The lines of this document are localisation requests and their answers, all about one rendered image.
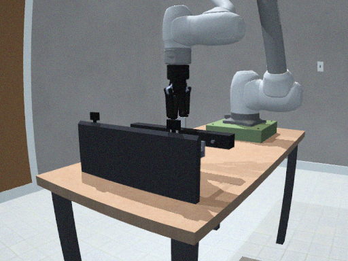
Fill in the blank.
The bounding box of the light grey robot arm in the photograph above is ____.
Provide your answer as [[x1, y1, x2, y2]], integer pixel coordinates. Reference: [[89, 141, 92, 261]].
[[162, 0, 303, 127]]

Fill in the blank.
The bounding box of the dark grey long bar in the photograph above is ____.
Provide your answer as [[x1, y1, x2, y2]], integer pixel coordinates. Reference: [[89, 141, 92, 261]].
[[130, 122, 235, 150]]

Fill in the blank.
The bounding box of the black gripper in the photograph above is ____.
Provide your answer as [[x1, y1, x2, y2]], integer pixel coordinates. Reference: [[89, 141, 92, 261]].
[[164, 65, 191, 128]]

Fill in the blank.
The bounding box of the black rectangular panel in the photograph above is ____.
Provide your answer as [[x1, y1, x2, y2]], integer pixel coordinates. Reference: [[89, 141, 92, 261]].
[[78, 121, 201, 204]]

